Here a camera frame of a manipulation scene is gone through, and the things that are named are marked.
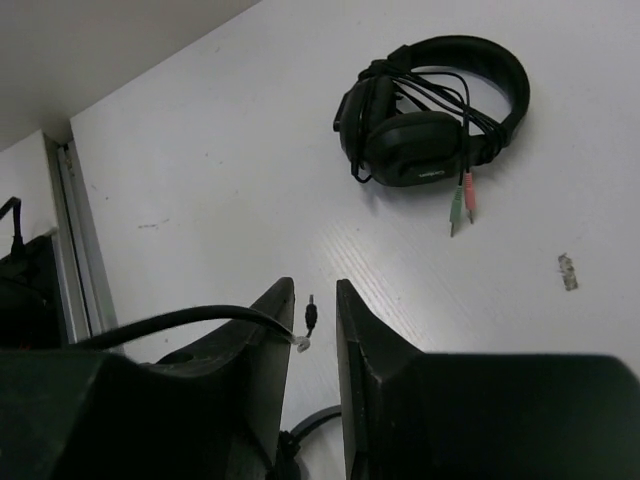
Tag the large black padded headphones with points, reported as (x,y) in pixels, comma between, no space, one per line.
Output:
(401,129)

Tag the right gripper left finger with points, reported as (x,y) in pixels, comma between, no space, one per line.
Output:
(209,410)

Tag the small tape scrap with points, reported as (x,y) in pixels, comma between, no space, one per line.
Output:
(568,272)

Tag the aluminium rail right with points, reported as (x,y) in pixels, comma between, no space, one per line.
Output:
(86,299)

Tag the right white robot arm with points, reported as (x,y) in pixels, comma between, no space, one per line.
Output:
(25,290)

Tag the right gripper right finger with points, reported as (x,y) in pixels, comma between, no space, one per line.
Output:
(410,414)

